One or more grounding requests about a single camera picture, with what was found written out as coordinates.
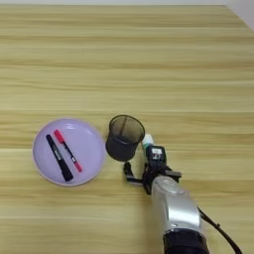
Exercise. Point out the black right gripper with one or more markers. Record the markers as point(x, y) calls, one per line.
point(152, 175)

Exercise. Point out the white green-capped marker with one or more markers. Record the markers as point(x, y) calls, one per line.
point(148, 141)

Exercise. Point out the black mesh pen cup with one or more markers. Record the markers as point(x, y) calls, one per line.
point(122, 149)

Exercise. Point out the black marker pen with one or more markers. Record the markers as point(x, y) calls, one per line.
point(59, 158)

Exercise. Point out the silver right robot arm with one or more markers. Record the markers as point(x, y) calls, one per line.
point(178, 211)

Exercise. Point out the black box with white label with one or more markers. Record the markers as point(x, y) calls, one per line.
point(156, 156)

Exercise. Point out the round purple plate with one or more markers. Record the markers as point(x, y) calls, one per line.
point(86, 149)

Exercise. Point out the red marker pen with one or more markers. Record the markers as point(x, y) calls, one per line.
point(67, 150)

